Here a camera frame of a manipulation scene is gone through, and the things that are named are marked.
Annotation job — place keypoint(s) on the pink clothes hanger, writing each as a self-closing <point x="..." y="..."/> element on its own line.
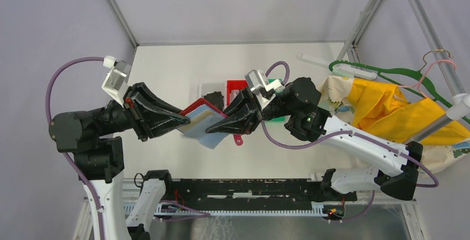
<point x="449" y="61"/>

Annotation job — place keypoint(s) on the black cards in white bin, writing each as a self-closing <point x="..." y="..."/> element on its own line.
<point x="216" y="99"/>

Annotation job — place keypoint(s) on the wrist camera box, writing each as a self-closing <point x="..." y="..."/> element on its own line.
<point x="262" y="84"/>
<point x="115" y="84"/>

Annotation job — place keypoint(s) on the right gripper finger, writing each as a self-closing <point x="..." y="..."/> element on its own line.
<point x="237" y="124"/>
<point x="241" y="105"/>

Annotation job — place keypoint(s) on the red leather card holder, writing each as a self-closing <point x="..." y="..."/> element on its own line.
<point x="198" y="133"/>

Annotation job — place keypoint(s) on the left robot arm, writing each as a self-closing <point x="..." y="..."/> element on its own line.
<point x="90" y="142"/>

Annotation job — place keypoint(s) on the gold credit card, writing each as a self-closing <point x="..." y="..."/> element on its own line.
<point x="201" y="117"/>

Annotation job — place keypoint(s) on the white hanger rack stand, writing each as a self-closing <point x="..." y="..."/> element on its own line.
<point x="454" y="113"/>

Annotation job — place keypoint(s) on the red plastic bin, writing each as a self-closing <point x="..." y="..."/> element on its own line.
<point x="233" y="87"/>

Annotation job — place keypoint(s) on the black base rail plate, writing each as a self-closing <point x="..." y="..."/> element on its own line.
<point x="252" y="195"/>

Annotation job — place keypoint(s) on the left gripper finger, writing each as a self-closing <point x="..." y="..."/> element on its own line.
<point x="155" y="105"/>
<point x="160" y="124"/>

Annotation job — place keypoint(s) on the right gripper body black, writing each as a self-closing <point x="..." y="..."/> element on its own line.
<point x="265" y="115"/>

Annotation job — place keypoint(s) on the white plastic bin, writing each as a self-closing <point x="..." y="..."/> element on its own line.
<point x="209" y="87"/>

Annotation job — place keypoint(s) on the green plastic bin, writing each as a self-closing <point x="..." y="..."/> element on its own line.
<point x="279" y="119"/>

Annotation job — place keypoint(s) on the yellow patterned cloth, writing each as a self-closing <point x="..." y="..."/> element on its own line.
<point x="381" y="109"/>

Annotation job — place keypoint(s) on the white cable duct strip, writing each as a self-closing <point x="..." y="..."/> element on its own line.
<point x="315" y="211"/>

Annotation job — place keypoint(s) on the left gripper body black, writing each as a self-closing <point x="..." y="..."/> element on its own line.
<point x="131" y="105"/>

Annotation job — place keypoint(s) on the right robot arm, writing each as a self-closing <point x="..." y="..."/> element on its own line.
<point x="392" y="167"/>

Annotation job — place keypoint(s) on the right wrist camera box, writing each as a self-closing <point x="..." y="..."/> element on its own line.
<point x="262" y="84"/>

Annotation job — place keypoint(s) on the green clothes hanger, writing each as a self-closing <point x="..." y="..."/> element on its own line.
<point x="416" y="75"/>

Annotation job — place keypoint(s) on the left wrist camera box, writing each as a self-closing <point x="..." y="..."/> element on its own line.
<point x="115" y="84"/>

